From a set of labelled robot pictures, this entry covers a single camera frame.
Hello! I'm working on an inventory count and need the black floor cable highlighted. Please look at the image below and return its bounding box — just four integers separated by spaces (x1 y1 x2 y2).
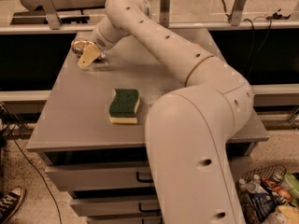
0 103 64 224

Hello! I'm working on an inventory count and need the right metal rail bracket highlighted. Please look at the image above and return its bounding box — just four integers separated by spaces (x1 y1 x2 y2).
228 0 247 26

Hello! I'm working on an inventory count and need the metal rail bracket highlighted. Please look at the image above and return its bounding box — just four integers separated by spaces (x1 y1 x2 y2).
159 0 170 27
228 0 247 26
39 0 61 30

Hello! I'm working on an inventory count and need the grey drawer cabinet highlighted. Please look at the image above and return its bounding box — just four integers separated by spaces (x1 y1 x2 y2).
25 28 270 224

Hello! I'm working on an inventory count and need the middle metal rail bracket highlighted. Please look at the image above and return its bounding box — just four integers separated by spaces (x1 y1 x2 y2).
159 0 170 27

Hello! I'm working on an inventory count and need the red snack bag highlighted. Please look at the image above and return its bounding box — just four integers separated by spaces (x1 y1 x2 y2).
261 177 292 202

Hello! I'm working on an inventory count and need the grey drawer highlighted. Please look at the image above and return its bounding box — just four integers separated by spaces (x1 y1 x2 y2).
46 159 161 191
87 217 164 224
70 195 160 217

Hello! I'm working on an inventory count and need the middle grey drawer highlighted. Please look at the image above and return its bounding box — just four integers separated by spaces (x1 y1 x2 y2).
70 195 160 217

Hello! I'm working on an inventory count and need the black canvas sneaker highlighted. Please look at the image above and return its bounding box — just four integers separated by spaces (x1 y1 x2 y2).
0 186 26 224

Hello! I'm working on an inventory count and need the blue snack bag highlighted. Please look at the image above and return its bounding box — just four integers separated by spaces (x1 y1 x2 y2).
249 193 277 221

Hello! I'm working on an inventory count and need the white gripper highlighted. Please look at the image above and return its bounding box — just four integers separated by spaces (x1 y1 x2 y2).
78 17 130 68

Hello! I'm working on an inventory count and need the left metal rail bracket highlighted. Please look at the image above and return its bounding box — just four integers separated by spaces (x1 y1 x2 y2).
39 0 61 30

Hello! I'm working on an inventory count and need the top grey drawer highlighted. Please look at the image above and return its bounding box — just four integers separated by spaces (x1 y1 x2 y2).
46 159 161 191

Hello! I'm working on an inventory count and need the green and yellow sponge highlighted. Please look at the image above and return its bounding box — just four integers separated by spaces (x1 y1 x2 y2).
109 89 140 124

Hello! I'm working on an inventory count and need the clear plastic water bottle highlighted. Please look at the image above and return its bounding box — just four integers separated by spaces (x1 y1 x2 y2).
247 175 266 193

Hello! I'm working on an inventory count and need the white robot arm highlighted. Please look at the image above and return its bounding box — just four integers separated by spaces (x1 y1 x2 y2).
79 0 253 224

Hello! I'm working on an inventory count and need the wire basket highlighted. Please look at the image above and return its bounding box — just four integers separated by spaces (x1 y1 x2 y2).
235 164 291 224

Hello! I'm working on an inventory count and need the bottom grey drawer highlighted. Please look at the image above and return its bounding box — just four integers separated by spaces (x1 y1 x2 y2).
87 217 164 224

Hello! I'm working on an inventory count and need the green snack bag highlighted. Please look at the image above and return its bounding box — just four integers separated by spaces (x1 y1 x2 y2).
281 173 299 205

